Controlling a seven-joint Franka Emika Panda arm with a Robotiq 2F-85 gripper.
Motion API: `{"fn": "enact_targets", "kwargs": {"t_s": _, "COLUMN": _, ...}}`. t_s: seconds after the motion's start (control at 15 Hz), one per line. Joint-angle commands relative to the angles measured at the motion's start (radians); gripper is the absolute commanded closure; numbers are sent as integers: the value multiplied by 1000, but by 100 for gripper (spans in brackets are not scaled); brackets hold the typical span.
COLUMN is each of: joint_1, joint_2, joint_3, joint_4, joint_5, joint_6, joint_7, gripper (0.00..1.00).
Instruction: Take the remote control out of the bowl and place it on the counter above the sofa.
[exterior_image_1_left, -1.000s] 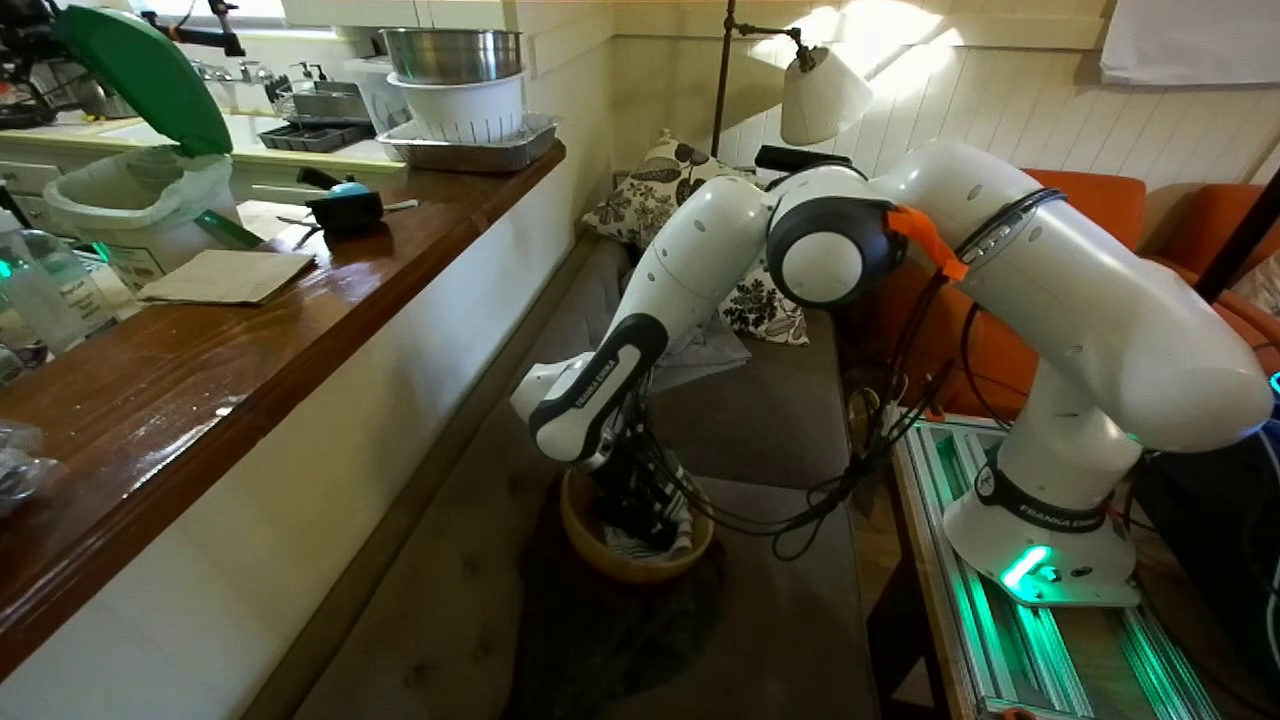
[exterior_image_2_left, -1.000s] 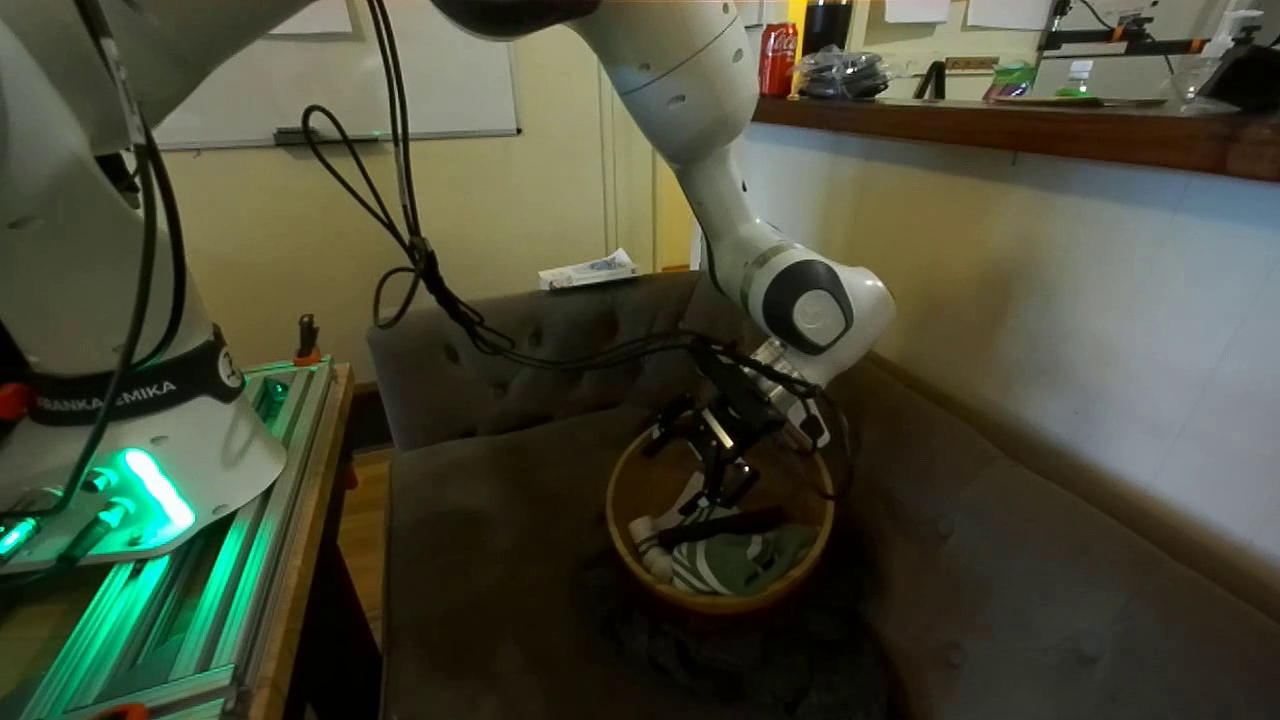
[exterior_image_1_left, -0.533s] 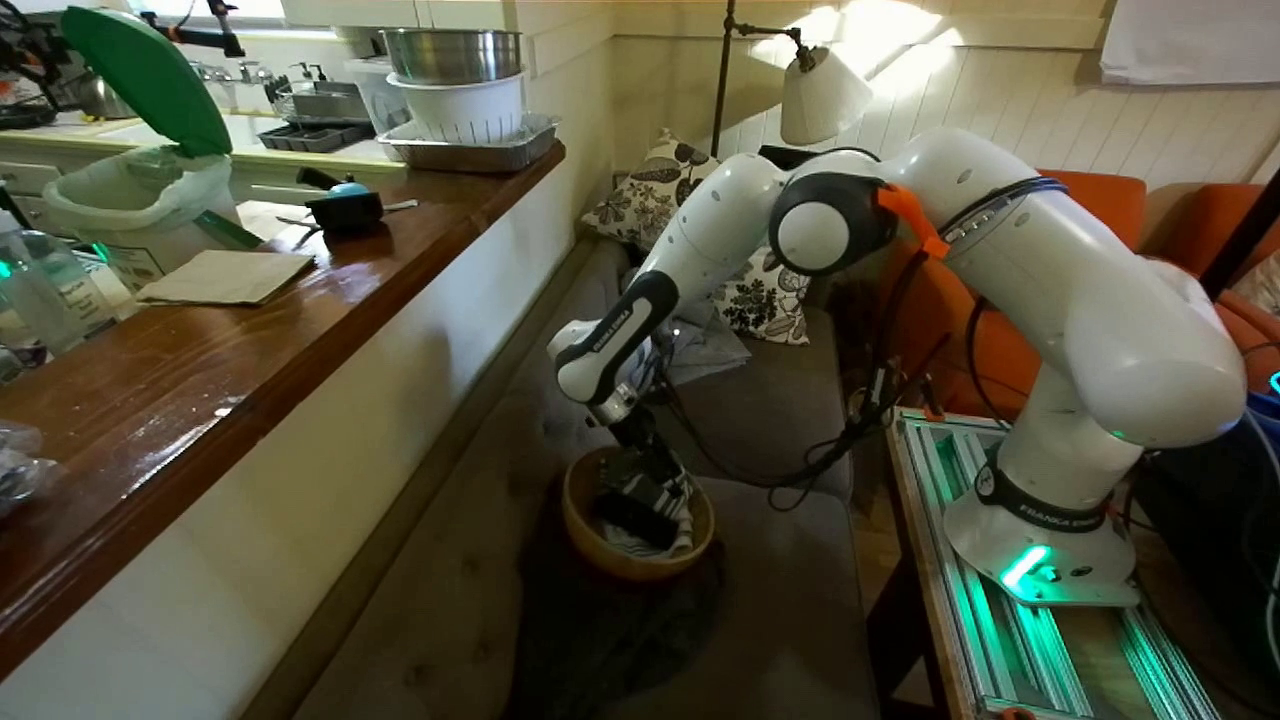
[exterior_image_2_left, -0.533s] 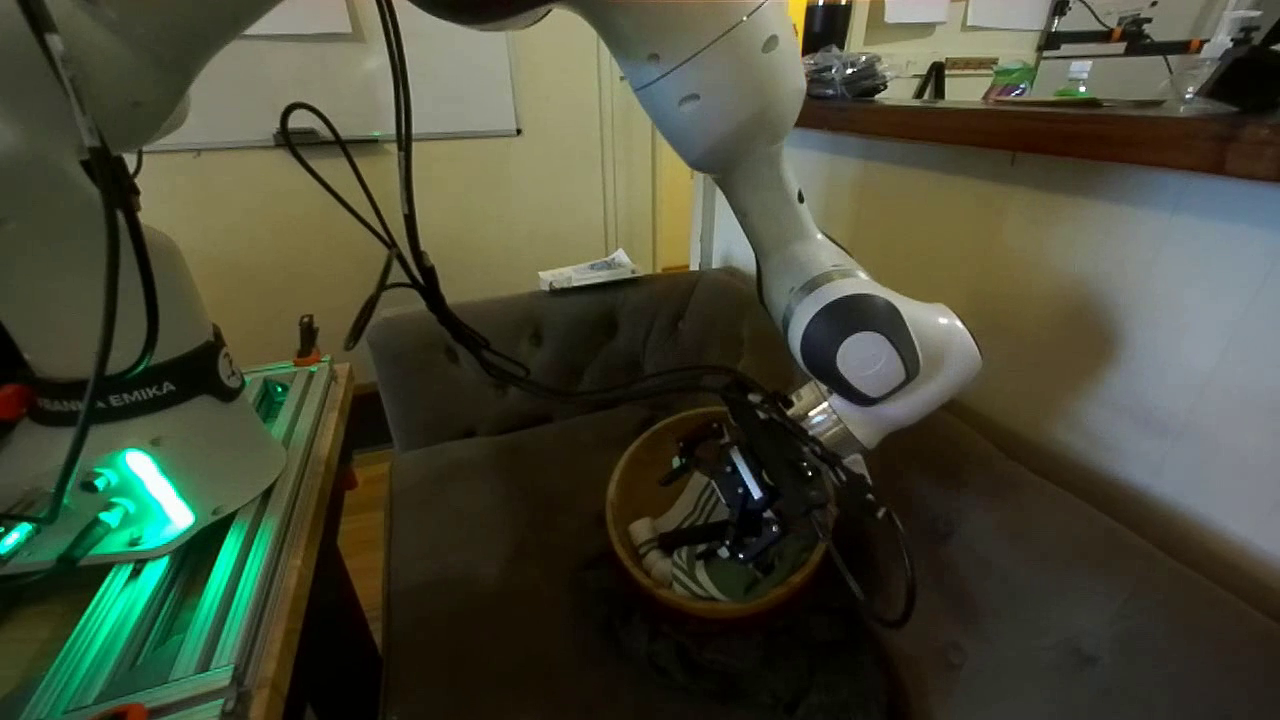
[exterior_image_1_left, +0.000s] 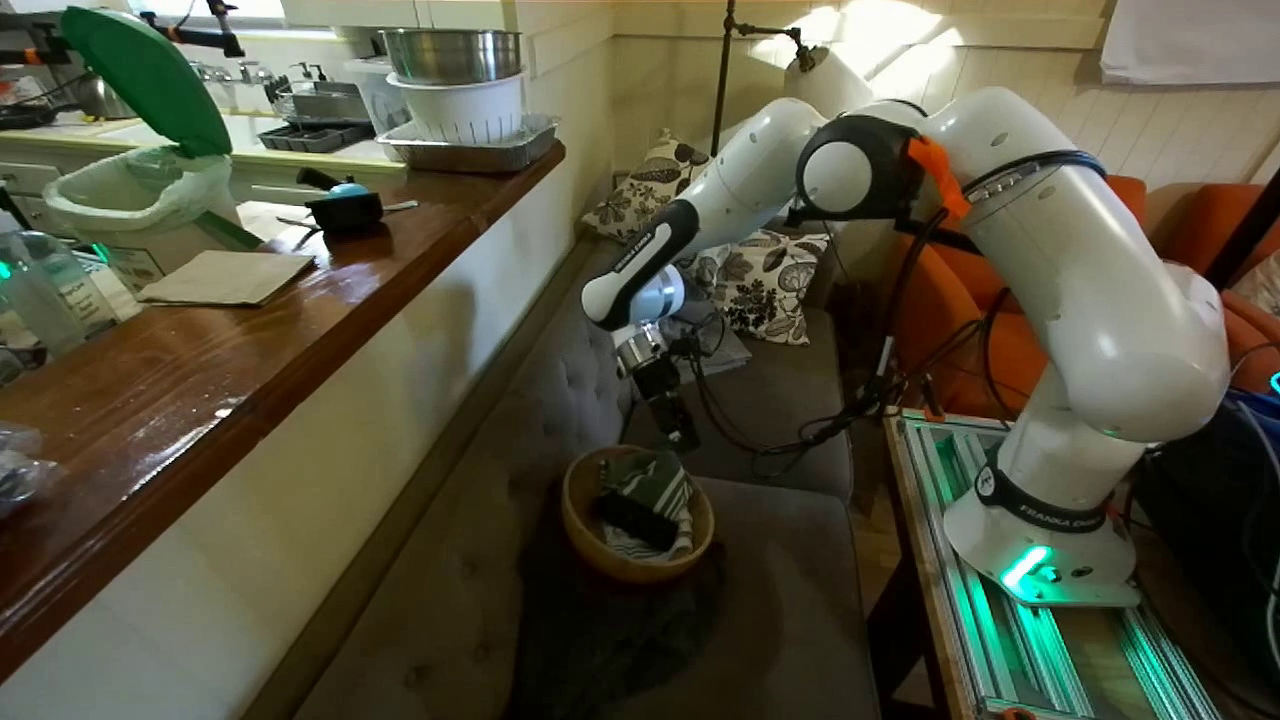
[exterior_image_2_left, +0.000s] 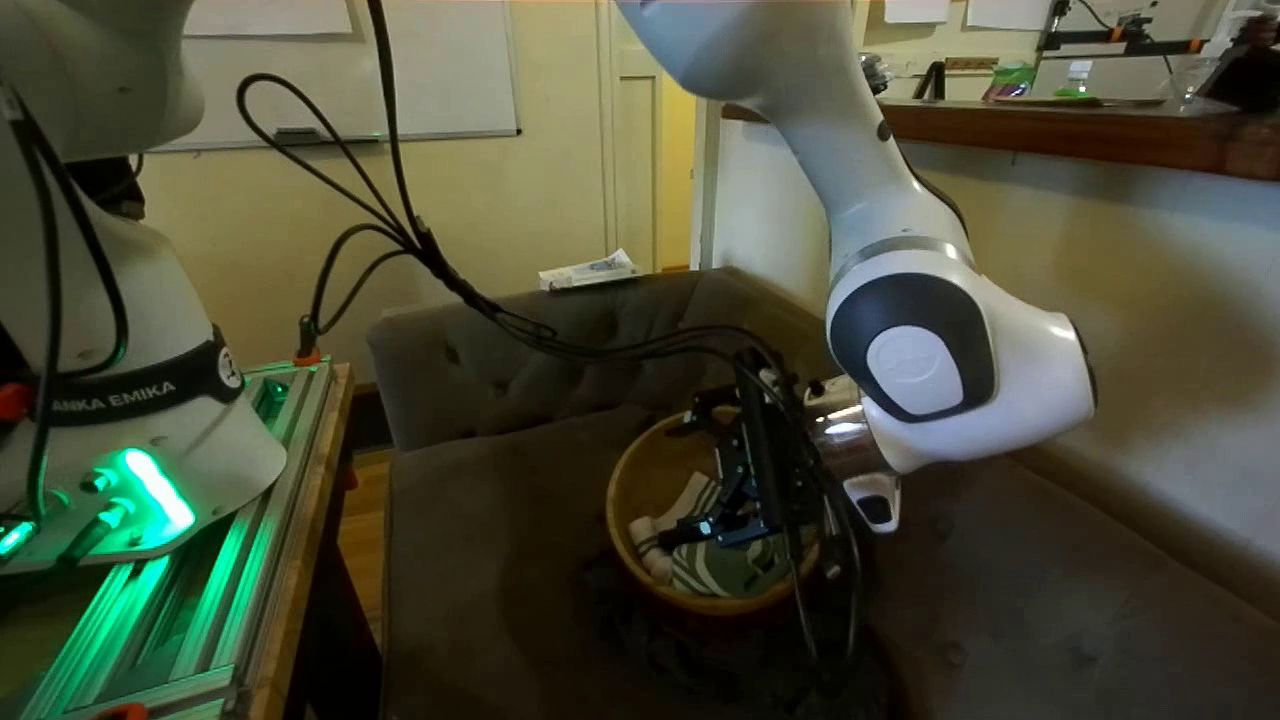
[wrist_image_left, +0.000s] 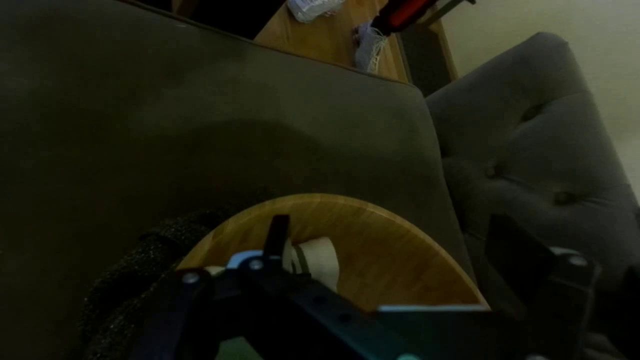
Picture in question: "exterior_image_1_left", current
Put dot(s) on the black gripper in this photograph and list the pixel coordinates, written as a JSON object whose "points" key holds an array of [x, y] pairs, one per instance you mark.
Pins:
{"points": [[660, 390]]}

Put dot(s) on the black remote control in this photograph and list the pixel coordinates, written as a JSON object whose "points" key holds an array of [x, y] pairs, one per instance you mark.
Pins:
{"points": [[634, 522]]}

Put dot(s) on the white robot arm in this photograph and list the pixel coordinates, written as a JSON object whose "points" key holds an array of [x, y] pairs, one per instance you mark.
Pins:
{"points": [[1092, 295]]}

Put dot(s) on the yellow round bowl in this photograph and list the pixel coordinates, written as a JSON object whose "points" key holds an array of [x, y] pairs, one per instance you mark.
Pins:
{"points": [[602, 544]]}

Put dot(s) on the grey tufted sofa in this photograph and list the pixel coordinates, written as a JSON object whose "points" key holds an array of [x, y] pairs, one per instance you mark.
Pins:
{"points": [[786, 612]]}

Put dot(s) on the white colander bowl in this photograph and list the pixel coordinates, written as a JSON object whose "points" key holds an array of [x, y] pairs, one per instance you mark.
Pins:
{"points": [[461, 107]]}

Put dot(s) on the metal mixing bowl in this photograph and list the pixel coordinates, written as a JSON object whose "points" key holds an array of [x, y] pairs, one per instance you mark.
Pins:
{"points": [[453, 58]]}

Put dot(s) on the brown wooden counter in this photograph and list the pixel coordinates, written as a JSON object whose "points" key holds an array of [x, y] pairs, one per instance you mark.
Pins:
{"points": [[201, 385]]}

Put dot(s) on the white floral pillow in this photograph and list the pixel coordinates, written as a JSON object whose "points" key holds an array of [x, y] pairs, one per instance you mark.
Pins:
{"points": [[760, 281]]}

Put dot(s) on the dark furry blanket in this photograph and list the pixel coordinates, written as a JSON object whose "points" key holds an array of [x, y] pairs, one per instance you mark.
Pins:
{"points": [[602, 641]]}

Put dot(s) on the dark floral pillow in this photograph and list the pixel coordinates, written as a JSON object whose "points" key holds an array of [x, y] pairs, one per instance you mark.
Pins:
{"points": [[646, 187]]}

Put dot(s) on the orange armchair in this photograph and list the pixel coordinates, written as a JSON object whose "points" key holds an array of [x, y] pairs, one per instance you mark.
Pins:
{"points": [[960, 334]]}

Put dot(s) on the grey metal tray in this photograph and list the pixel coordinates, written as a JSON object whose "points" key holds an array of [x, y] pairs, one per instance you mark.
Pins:
{"points": [[464, 153]]}

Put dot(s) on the floor lamp with pale shade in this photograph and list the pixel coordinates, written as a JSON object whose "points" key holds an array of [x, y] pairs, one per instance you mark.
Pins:
{"points": [[825, 82]]}

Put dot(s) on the robot table with green light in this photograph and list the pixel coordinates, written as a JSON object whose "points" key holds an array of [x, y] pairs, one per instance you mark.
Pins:
{"points": [[1012, 653]]}

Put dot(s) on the black and teal tool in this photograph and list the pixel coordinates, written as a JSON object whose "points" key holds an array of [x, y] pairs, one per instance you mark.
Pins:
{"points": [[349, 209]]}

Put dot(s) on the black baking tray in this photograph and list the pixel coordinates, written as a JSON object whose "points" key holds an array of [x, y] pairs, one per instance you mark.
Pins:
{"points": [[316, 135]]}

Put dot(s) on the beige cardboard sheet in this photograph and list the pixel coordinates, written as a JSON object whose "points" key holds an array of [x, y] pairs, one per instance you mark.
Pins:
{"points": [[226, 276]]}

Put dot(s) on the black box beside robot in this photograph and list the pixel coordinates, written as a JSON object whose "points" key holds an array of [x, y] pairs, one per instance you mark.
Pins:
{"points": [[1214, 534]]}

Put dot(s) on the clear plastic container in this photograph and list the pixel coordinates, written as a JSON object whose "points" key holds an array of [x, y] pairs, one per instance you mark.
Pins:
{"points": [[106, 286]]}

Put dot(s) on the white hanging sheet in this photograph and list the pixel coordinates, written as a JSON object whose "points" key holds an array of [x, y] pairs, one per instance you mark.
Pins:
{"points": [[1184, 40]]}

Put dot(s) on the white bin with green lid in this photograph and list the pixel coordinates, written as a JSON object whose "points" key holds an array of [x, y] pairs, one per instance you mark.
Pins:
{"points": [[144, 75]]}

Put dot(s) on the clear plastic bottle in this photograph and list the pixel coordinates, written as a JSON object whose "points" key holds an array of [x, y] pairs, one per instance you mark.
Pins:
{"points": [[41, 300]]}

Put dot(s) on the dark crinkled plastic bag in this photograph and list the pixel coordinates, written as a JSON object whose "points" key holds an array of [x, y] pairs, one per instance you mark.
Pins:
{"points": [[27, 472]]}

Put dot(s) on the pale kitchen worktop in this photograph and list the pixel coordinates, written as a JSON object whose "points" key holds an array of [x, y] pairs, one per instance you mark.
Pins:
{"points": [[81, 138]]}

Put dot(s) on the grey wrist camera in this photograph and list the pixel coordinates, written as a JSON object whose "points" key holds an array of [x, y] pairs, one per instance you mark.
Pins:
{"points": [[642, 344]]}

